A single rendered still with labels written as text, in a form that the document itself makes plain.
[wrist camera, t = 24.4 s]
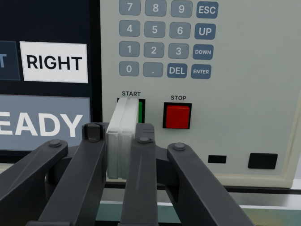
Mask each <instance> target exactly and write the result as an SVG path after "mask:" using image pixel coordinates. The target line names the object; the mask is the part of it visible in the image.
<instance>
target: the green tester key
mask: <svg viewBox="0 0 301 226"><path fill-rule="evenodd" d="M138 123H142V102H139V112H138Z"/></svg>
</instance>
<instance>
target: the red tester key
mask: <svg viewBox="0 0 301 226"><path fill-rule="evenodd" d="M188 122H189V107H188V106H179V105H167V111H166V128H181V129H187V128H188Z"/></svg>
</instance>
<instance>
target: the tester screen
mask: <svg viewBox="0 0 301 226"><path fill-rule="evenodd" d="M0 41H22V42H45V43H77V44H86V53H87V76H88V83H68V82H44V81H21V80H0V94H2V95H26V96H60V97H85V98H90V122H93V108H92V80H91V53H90V14H89V0H0ZM31 152H32V151H11V150H0V156H26V155H28V154H29V153H31Z"/></svg>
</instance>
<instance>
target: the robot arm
mask: <svg viewBox="0 0 301 226"><path fill-rule="evenodd" d="M138 112H139V98H138V97H133V96H131V97H130V98H128V97H127V96H121V97H120V98H119V100H118V103H117V105H116V108H115V111H114V113H113V116H112V118H111V121H110V122H90V123H86V124H84V125H82V141H81V143H80V144H79V145H78V146H71V147H68V143H67V142H66V141H65V140H61V139H52V140H50V141H47V142H45V143H44V144H42V145H41V146H39V147H38V148H36V149H35V150H34V151H32V152H31V153H29V154H28V155H26V156H25V157H24V158H22V159H21V160H19V161H18V162H17V163H15V164H14V165H12V166H11V167H9V168H8V169H6V170H5V171H4V172H2V173H1V174H0V226H94V224H95V220H96V216H97V212H98V209H99V204H100V201H101V197H102V194H103V190H104V186H105V182H106V176H107V178H109V179H118V178H122V179H123V180H126V186H125V194H124V200H123V206H122V212H121V218H120V223H118V225H117V226H159V224H158V204H157V183H160V184H164V185H165V191H166V193H167V195H168V197H169V199H170V201H171V203H172V205H173V207H174V209H175V212H176V213H177V215H178V217H179V220H180V222H181V224H182V226H256V225H255V224H254V223H253V222H252V221H251V219H250V218H249V217H248V216H247V214H246V213H245V212H244V211H243V209H242V208H241V207H240V206H239V205H238V203H237V202H236V201H235V200H234V199H233V198H232V196H231V195H230V194H229V193H228V192H227V190H226V189H225V188H224V187H223V185H222V184H221V183H220V182H219V181H218V179H217V178H216V177H215V176H214V174H212V172H211V171H210V170H209V169H208V167H207V166H206V165H205V164H204V163H203V161H202V160H201V159H200V158H199V156H198V155H197V154H196V153H195V152H194V150H193V149H192V148H191V147H190V146H189V145H187V144H184V143H172V144H170V145H168V148H167V149H165V148H161V147H159V146H157V145H156V144H155V131H154V126H153V125H152V124H151V123H138ZM45 177H46V179H45Z"/></svg>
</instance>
